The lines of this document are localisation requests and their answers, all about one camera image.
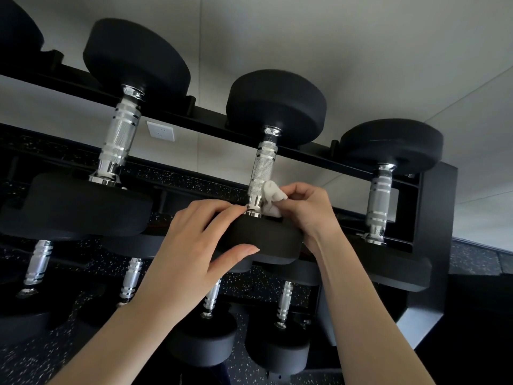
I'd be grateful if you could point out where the person's right hand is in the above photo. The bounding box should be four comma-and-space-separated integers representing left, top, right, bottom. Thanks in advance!
276, 182, 350, 258

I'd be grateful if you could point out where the black metal dumbbell rack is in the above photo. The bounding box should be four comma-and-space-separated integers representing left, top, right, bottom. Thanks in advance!
0, 49, 458, 385

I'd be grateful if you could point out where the white wall socket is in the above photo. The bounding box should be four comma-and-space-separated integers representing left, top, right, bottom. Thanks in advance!
146, 121, 176, 143

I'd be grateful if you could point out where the person's left hand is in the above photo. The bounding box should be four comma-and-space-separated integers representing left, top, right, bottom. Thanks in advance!
131, 199, 261, 326

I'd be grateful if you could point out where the large black dumbbell chrome handle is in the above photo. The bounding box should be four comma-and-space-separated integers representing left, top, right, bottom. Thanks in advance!
0, 18, 192, 241

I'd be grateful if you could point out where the person's right forearm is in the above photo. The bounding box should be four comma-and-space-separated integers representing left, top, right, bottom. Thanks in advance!
316, 236, 436, 385

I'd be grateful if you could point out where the black dumbbell with chrome handle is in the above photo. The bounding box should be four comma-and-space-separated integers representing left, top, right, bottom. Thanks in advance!
168, 278, 238, 368
339, 118, 444, 293
245, 260, 322, 376
216, 69, 328, 266
0, 0, 45, 57
0, 238, 55, 346
99, 234, 166, 309

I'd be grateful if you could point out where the white cleaning wipe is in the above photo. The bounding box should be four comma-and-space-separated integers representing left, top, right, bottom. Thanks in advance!
262, 181, 288, 218

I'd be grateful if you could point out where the person's left forearm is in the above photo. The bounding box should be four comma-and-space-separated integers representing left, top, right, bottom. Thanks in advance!
48, 301, 189, 385

